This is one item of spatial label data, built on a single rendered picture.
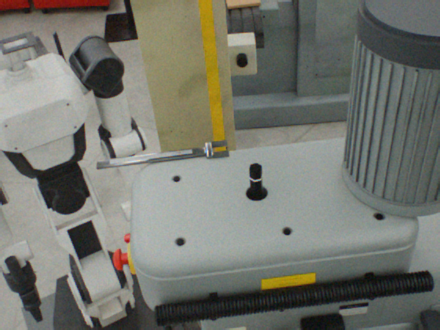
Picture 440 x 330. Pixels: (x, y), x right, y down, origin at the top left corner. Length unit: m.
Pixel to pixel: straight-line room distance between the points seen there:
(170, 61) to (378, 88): 2.08
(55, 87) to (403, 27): 1.02
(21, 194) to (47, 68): 2.41
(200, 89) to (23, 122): 1.49
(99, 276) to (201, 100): 1.31
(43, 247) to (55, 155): 1.96
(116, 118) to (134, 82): 2.99
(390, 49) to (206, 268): 0.42
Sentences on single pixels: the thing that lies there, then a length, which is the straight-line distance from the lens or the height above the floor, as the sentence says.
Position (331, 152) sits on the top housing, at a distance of 1.04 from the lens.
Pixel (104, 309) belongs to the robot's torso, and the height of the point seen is 0.76.
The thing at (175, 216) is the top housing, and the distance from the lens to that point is 0.94.
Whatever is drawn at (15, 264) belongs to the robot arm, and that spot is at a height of 1.22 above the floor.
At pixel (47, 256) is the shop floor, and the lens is 3.53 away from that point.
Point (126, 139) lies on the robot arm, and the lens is 1.76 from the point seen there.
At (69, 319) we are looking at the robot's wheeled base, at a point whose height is 0.57.
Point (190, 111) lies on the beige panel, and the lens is 3.00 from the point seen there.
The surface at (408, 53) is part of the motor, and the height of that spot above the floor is 2.19.
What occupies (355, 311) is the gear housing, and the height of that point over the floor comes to 1.68.
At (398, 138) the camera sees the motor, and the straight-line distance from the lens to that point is 0.84.
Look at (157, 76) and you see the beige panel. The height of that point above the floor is 1.02.
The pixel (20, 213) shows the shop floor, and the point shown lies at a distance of 3.84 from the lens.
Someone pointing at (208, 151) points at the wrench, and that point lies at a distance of 1.04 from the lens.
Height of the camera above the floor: 2.58
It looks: 43 degrees down
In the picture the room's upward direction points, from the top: 6 degrees counter-clockwise
